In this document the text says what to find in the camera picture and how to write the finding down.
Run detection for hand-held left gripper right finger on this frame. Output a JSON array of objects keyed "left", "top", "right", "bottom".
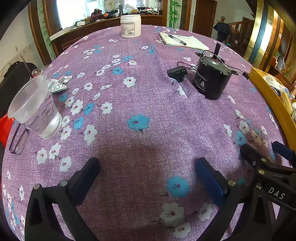
[{"left": 195, "top": 157, "right": 274, "bottom": 241}]

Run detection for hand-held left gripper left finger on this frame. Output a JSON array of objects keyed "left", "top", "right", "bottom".
[{"left": 24, "top": 157, "right": 100, "bottom": 241}]

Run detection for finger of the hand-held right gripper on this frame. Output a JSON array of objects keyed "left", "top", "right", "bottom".
[
  {"left": 240, "top": 143, "right": 296, "bottom": 205},
  {"left": 272, "top": 141, "right": 296, "bottom": 168}
]

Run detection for yellow rimmed cardboard box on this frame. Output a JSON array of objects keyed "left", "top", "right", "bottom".
[{"left": 248, "top": 67, "right": 296, "bottom": 149}]

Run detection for purple eyeglasses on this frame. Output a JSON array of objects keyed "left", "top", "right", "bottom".
[{"left": 9, "top": 123, "right": 30, "bottom": 155}]

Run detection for black electric motor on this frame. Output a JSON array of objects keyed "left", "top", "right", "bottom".
[{"left": 193, "top": 42, "right": 239, "bottom": 100}]

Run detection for clear plastic cup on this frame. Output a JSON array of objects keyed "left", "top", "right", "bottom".
[{"left": 8, "top": 74, "right": 62, "bottom": 140}]

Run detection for red plastic object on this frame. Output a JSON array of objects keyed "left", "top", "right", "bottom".
[{"left": 0, "top": 116, "right": 14, "bottom": 147}]

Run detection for crumpled silver wrapper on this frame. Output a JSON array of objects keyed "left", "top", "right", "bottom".
[{"left": 47, "top": 75, "right": 73, "bottom": 94}]

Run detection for purple floral tablecloth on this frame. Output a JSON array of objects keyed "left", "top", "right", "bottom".
[{"left": 0, "top": 23, "right": 292, "bottom": 241}]

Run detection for black plastic clip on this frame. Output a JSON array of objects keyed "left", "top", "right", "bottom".
[{"left": 167, "top": 67, "right": 188, "bottom": 83}]

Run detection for gold pillar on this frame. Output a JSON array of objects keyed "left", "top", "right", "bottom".
[{"left": 243, "top": 0, "right": 287, "bottom": 70}]

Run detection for white notepad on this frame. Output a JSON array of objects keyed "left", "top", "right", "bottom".
[{"left": 159, "top": 31, "right": 210, "bottom": 51}]

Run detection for wooden stair railing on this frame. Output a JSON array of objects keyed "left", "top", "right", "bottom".
[{"left": 228, "top": 17, "right": 256, "bottom": 50}]

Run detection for black bag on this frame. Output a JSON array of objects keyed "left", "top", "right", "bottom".
[{"left": 0, "top": 61, "right": 37, "bottom": 116}]

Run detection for person in dark clothes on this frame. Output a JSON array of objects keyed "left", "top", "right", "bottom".
[{"left": 213, "top": 17, "right": 232, "bottom": 43}]

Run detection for black pen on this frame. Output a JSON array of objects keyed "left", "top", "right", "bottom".
[{"left": 167, "top": 34, "right": 187, "bottom": 45}]

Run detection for brown wooden door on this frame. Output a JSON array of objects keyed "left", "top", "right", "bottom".
[{"left": 192, "top": 0, "right": 218, "bottom": 37}]

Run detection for white cup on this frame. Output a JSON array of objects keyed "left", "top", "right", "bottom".
[{"left": 120, "top": 14, "right": 142, "bottom": 39}]

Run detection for bamboo painted glass panel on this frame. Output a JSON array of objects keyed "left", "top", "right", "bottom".
[{"left": 167, "top": 0, "right": 181, "bottom": 28}]

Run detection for counter clutter pile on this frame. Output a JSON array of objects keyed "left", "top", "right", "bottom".
[{"left": 74, "top": 5, "right": 162, "bottom": 26}]

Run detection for black motor cable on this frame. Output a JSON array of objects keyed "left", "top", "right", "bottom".
[{"left": 228, "top": 66, "right": 250, "bottom": 80}]

